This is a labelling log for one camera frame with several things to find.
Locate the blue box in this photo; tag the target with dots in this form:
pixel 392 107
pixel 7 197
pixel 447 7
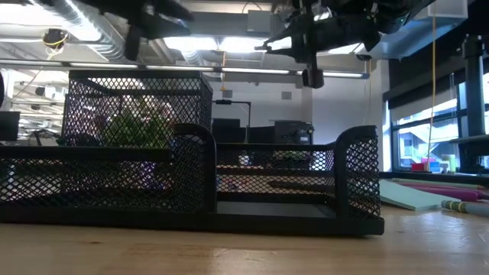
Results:
pixel 434 167

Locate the black aluminium table frame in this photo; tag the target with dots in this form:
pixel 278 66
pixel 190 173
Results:
pixel 420 176

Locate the thin black stand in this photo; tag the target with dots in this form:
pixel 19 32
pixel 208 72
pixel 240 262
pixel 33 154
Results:
pixel 233 102

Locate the dark grey side desk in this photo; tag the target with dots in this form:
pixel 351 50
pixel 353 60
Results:
pixel 471 139

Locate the red box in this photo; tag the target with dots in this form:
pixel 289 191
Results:
pixel 417 167

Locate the black mesh desk organizer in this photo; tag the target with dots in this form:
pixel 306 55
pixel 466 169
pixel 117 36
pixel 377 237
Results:
pixel 210 172

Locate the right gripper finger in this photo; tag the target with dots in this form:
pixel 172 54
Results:
pixel 282 45
pixel 292 11

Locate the grey wall vent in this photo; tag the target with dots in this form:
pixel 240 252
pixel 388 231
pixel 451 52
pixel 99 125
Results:
pixel 227 94
pixel 286 95

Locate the black pole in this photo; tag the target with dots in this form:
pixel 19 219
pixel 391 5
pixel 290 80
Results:
pixel 475 95

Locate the teal pencil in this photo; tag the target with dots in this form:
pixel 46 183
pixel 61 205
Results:
pixel 470 209

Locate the grey ceiling box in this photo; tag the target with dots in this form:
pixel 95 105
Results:
pixel 259 21

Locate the long ceiling light bar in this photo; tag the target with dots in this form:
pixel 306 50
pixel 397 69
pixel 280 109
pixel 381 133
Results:
pixel 179 68

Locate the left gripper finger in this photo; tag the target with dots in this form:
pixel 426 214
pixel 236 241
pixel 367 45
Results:
pixel 170 30
pixel 173 9

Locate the teal sticky note pad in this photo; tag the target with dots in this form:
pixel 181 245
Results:
pixel 409 196

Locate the green plant in white pot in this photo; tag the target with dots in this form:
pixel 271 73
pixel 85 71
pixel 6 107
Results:
pixel 133 128

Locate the green container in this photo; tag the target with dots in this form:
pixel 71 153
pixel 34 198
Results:
pixel 451 162

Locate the black monitor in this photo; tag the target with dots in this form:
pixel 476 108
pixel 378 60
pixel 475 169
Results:
pixel 225 131
pixel 9 126

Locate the black equipment box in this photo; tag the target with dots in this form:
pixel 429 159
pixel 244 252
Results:
pixel 292 131

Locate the silver ventilation duct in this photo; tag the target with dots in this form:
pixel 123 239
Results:
pixel 88 34

